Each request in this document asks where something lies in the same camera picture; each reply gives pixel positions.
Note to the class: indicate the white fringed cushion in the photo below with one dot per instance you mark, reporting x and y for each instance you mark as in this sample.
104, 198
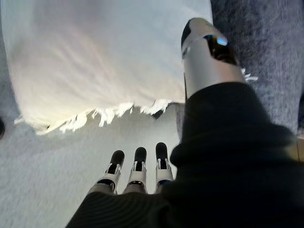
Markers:
95, 59

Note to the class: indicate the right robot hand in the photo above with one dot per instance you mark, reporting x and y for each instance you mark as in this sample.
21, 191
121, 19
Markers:
225, 166

